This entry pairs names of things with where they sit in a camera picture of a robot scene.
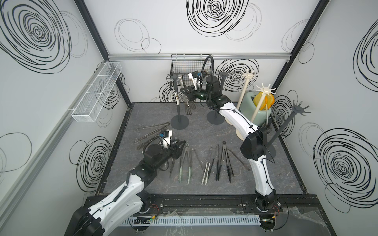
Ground white wire shelf basket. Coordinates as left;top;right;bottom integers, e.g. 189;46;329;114
71;62;122;123

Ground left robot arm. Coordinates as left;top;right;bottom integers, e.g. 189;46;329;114
65;129;186;236

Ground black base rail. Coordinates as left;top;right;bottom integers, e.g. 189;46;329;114
141;193;320;213

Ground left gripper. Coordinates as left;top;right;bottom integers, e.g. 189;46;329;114
153;138;185;172

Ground grey cable duct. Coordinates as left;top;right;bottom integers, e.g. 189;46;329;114
120;215;261;227

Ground black wire basket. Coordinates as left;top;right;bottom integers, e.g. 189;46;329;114
170;54;208;86

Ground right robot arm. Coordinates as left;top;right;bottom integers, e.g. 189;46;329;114
180;71;278;212

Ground dark grey rack stand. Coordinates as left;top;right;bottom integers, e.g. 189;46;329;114
265;101;311;163
170;75;189;130
207;72;229;125

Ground black silicone tongs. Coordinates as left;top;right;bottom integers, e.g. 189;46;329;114
179;76;196;115

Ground white handled steel tongs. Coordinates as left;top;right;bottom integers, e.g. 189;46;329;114
173;77;180;106

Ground cream tipped tongs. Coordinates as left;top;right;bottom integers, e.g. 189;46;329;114
202;147;213;185

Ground cream rack stand rear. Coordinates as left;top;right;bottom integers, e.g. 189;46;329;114
236;72;256;111

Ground black ring tongs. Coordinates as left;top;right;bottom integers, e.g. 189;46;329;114
215;141;234;183

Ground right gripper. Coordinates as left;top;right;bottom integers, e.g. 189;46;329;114
181;85;212;103

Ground cream rack stand front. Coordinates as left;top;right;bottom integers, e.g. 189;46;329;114
240;84;276;126

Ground cream rack stand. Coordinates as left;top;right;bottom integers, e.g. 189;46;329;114
236;72;256;111
240;84;276;126

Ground green tipped tongs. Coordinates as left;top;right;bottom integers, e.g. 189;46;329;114
179;143;192;184

